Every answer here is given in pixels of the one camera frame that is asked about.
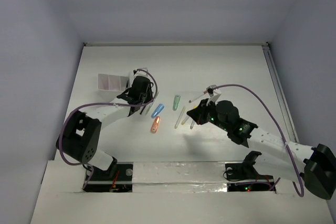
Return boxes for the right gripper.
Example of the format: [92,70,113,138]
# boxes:
[187,98,230,132]

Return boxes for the blue correction tape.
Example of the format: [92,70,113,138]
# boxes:
[151,103,164,118]

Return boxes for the green correction tape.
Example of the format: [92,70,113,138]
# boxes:
[172,94,181,111]

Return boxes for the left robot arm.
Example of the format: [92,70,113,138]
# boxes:
[56,75,157,179]

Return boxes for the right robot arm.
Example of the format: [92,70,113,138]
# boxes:
[187,99,335,200]

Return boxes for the pink tipped white marker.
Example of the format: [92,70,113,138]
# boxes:
[190,120,195,130]

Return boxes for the yellow-green highlighter pen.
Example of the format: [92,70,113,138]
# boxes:
[174,106,186,129]

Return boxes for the yellow tipped marker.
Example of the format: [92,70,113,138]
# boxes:
[181,115,190,125]

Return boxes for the brown tipped white marker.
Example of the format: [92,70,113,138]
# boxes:
[188,90,207,103]

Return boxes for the orange correction tape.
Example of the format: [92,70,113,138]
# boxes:
[150,116,161,133]

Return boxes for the white divided container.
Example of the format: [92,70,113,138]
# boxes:
[98,73,129,92]

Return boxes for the white foam front board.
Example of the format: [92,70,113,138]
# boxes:
[31,161,333,223]

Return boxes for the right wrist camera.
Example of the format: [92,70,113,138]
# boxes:
[206,84,222,106]

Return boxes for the aluminium side rail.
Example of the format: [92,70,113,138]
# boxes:
[262,45,300,144]

